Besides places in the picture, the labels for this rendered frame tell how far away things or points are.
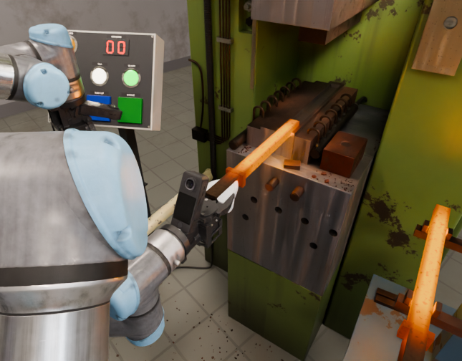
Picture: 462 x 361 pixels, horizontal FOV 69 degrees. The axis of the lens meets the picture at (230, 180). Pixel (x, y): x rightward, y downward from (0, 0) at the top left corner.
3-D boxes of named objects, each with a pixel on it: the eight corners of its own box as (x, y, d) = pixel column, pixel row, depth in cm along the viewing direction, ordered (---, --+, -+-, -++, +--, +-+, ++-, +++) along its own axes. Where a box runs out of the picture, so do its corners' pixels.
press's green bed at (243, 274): (303, 362, 141) (321, 297, 113) (227, 316, 158) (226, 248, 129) (347, 270, 178) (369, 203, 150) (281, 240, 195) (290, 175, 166)
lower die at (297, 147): (306, 164, 96) (311, 138, 90) (246, 144, 104) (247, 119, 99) (353, 109, 123) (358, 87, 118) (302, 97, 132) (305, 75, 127)
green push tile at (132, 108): (140, 123, 102) (141, 98, 100) (117, 122, 102) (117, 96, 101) (143, 123, 103) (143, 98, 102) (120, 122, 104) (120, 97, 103)
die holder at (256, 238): (321, 296, 112) (351, 194, 85) (226, 248, 129) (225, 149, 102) (369, 203, 149) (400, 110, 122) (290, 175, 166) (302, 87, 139)
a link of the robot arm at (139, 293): (96, 309, 57) (82, 278, 52) (142, 266, 65) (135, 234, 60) (129, 334, 54) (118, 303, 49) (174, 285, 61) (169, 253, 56)
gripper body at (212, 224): (196, 218, 76) (160, 253, 68) (194, 188, 71) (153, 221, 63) (225, 231, 72) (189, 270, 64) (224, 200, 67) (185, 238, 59)
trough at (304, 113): (294, 137, 93) (294, 133, 92) (276, 132, 96) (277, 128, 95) (344, 87, 121) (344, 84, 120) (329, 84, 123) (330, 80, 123)
